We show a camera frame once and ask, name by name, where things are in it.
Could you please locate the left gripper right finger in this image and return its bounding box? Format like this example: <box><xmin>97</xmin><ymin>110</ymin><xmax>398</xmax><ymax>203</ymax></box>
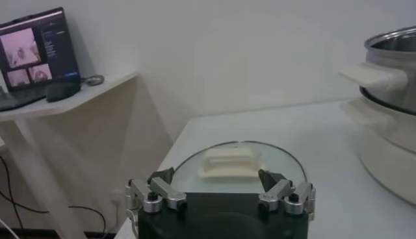
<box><xmin>258</xmin><ymin>168</ymin><xmax>317</xmax><ymax>216</ymax></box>

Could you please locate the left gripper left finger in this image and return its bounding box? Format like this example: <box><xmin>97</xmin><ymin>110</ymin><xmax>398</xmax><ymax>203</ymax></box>
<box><xmin>125</xmin><ymin>166</ymin><xmax>188</xmax><ymax>214</ymax></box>

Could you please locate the glass lid with white handle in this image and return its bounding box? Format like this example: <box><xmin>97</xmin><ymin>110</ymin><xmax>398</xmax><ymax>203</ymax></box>
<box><xmin>170</xmin><ymin>140</ymin><xmax>309</xmax><ymax>195</ymax></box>

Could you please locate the stainless steel steamer basket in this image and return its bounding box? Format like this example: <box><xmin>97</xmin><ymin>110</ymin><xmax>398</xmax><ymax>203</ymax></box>
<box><xmin>337</xmin><ymin>26</ymin><xmax>416</xmax><ymax>116</ymax></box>

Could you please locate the black computer mouse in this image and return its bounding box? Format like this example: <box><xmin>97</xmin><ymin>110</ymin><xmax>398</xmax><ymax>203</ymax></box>
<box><xmin>45</xmin><ymin>81</ymin><xmax>82</xmax><ymax>103</ymax></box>

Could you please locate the white side table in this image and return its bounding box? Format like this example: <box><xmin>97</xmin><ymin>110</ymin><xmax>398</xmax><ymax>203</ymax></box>
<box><xmin>0</xmin><ymin>71</ymin><xmax>139</xmax><ymax>239</ymax></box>

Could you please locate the black laptop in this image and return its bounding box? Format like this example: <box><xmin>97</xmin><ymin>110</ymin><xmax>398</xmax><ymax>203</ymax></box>
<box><xmin>0</xmin><ymin>6</ymin><xmax>82</xmax><ymax>111</ymax></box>

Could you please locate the black socket cable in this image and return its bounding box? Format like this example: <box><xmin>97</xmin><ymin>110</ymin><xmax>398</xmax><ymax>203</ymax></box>
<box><xmin>0</xmin><ymin>155</ymin><xmax>108</xmax><ymax>234</ymax></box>

